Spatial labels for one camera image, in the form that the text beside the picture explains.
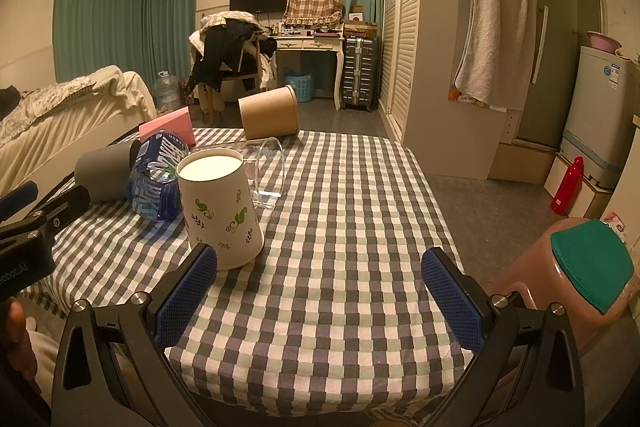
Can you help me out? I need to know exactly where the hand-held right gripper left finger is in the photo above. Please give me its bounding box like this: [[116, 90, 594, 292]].
[[51, 243, 219, 427]]

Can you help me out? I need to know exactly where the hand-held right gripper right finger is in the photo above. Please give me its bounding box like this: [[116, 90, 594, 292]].
[[421, 247, 586, 427]]

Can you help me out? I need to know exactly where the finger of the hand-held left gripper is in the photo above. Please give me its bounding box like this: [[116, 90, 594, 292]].
[[0, 180, 39, 225], [0, 184, 92, 243]]

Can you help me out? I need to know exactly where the white leaf print paper cup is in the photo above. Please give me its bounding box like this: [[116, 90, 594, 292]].
[[176, 150, 266, 271]]

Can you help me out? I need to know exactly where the grey cup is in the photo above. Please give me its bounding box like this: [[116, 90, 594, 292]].
[[75, 140, 144, 202]]

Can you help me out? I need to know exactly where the brown paper cup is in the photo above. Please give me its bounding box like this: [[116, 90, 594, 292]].
[[238, 86, 301, 140]]

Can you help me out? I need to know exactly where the person's left hand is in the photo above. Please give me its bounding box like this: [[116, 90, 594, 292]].
[[0, 299, 37, 408]]

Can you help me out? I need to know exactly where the bed with cream sheet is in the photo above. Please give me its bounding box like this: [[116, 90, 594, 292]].
[[0, 66, 159, 198]]

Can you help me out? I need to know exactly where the pink plastic stool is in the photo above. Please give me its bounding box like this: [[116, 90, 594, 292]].
[[486, 217, 637, 356]]

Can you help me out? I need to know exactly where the blue crumpled packet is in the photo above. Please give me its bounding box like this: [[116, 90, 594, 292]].
[[127, 130, 191, 222]]

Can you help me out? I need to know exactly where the light cloth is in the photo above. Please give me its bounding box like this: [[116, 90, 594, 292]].
[[24, 316, 62, 408]]

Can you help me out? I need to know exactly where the patterned blanket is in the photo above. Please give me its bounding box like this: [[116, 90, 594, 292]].
[[0, 76, 98, 144]]

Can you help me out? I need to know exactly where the checkered tablecloth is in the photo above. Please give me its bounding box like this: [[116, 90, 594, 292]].
[[20, 127, 501, 427]]

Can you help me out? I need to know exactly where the pink box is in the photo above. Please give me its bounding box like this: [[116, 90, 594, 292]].
[[138, 106, 197, 146]]

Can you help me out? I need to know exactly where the green seat cushion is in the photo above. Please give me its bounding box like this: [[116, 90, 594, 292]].
[[550, 219, 635, 314]]

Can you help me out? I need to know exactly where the large clear water jug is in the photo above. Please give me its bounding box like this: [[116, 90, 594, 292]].
[[151, 71, 180, 112]]

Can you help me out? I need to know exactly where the clear glass mug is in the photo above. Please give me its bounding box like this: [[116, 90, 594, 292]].
[[190, 137, 287, 212]]

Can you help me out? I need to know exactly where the red bottle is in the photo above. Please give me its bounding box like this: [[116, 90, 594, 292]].
[[550, 156, 585, 216]]

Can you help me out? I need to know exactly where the white storage box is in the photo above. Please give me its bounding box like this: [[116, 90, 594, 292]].
[[543, 152, 615, 219]]

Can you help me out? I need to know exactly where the green window curtain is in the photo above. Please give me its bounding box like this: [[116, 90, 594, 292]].
[[52, 0, 202, 84]]

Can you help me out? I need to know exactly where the pile of clothes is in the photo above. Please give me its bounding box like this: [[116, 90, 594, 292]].
[[188, 11, 277, 114]]

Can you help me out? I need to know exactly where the white refrigerator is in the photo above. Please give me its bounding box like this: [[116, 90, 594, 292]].
[[560, 45, 640, 190]]

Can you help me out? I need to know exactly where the blue plastic basket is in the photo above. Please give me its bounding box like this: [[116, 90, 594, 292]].
[[283, 68, 315, 104]]

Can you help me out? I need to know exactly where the white louvred wardrobe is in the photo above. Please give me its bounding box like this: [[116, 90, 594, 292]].
[[378, 0, 526, 180]]

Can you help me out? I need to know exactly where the grey suitcase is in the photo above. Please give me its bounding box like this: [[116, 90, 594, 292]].
[[340, 35, 380, 113]]

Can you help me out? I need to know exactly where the white hanging towel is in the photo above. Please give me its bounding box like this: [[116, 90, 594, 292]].
[[453, 0, 532, 110]]

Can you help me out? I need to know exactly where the white desk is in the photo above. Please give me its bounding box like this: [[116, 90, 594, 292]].
[[274, 33, 347, 110]]

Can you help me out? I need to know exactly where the grey sliding door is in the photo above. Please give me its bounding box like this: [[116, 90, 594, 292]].
[[515, 0, 607, 154]]

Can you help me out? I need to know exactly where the brown cardboard box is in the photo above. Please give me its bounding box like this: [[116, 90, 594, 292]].
[[343, 20, 379, 38]]

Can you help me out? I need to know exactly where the pink plastic basin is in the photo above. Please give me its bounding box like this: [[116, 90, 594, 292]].
[[585, 31, 623, 53]]

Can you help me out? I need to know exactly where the plaid cloth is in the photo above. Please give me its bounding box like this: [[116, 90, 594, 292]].
[[283, 0, 346, 30]]

